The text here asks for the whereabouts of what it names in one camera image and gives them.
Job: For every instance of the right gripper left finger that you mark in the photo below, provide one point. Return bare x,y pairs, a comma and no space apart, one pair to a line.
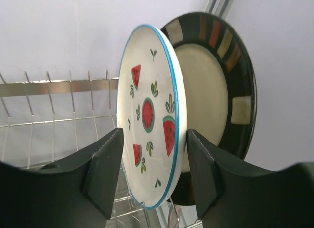
77,191

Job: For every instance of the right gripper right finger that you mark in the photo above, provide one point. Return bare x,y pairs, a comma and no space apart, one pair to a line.
232,193

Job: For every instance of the white watermelon plate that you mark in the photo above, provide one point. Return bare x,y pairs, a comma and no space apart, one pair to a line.
151,110

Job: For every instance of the black rimmed beige plate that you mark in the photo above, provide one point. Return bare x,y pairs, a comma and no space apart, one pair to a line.
219,80

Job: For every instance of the steel dish rack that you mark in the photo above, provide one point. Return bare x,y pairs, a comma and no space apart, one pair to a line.
47,120

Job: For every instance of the right aluminium frame post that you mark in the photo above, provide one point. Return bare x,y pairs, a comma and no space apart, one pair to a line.
219,8

